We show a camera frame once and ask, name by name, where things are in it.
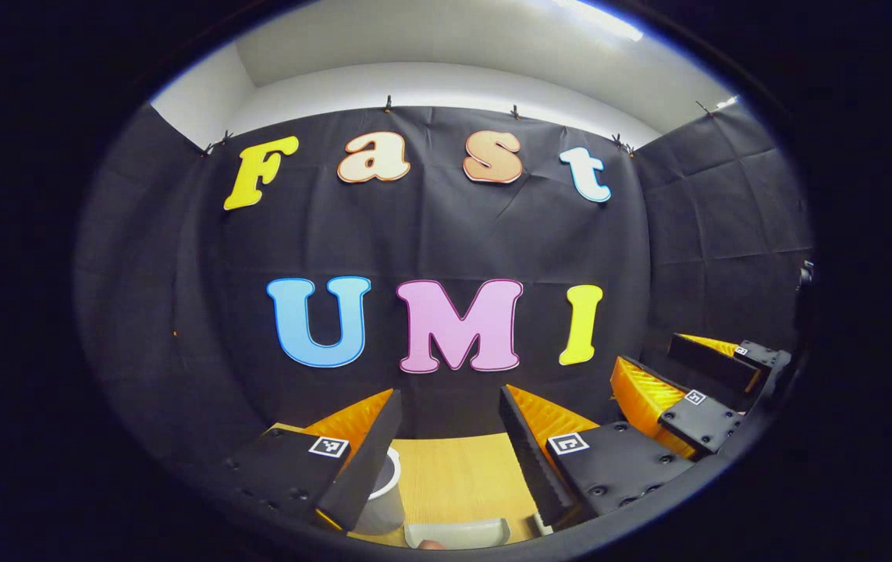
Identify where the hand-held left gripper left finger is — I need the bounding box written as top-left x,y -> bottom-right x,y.
223,389 -> 403,533

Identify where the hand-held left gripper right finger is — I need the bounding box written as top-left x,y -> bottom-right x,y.
499,384 -> 696,528

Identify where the grey garbage bin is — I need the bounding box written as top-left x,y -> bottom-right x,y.
352,446 -> 407,536

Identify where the white dustpan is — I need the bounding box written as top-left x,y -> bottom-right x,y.
404,518 -> 511,550

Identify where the wooden desktop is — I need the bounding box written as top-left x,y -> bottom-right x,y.
266,421 -> 552,547

